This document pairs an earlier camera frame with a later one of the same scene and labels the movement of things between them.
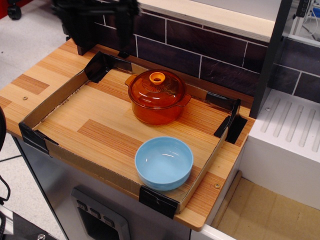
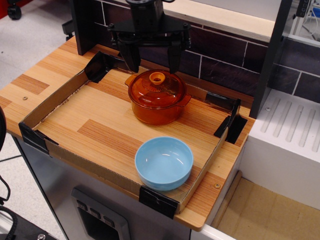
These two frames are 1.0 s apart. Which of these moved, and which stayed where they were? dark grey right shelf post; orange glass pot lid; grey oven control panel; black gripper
Moved: black gripper
Stayed: orange glass pot lid; dark grey right shelf post; grey oven control panel
